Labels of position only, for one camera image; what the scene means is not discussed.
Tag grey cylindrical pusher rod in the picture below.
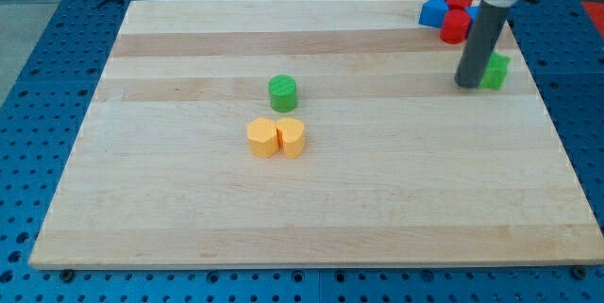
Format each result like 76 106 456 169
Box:
454 1 510 89

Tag green star block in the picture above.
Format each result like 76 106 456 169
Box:
478 52 512 91

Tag blue block behind rod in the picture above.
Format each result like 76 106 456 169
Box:
465 6 479 23

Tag red cylinder block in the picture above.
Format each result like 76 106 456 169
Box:
440 9 472 44

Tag blue pentagon block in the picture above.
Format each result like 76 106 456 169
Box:
418 0 449 28

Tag green cylinder block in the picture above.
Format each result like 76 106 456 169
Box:
268 75 297 113

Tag yellow heart block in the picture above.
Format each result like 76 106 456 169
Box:
277 118 306 159

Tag yellow pentagon block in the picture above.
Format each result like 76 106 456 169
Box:
246 117 279 158

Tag wooden board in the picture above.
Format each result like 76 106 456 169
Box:
29 0 603 270

